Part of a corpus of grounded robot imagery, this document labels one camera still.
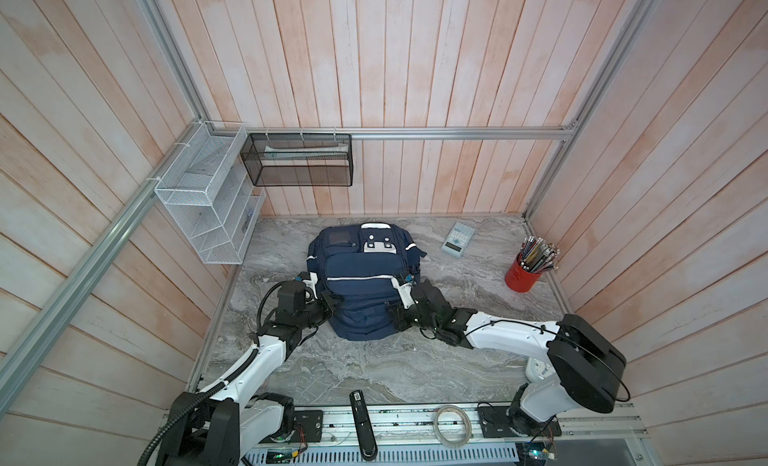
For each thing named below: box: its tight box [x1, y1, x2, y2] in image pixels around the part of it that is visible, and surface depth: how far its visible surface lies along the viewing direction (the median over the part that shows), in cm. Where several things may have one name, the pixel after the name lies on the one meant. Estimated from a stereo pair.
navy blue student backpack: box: [307, 222, 428, 340], surface depth 88 cm
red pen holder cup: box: [505, 253, 542, 292], surface depth 100 cm
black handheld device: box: [350, 389, 378, 462], surface depth 74 cm
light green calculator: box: [441, 221, 476, 258], surface depth 113 cm
